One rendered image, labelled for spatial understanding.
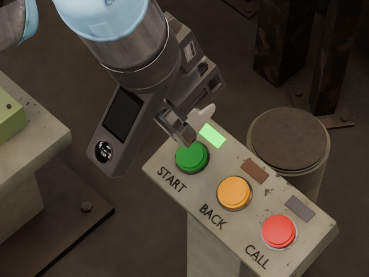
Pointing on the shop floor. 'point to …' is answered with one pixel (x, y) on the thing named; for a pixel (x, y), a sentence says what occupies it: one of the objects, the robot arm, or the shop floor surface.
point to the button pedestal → (238, 214)
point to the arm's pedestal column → (46, 219)
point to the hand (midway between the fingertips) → (180, 140)
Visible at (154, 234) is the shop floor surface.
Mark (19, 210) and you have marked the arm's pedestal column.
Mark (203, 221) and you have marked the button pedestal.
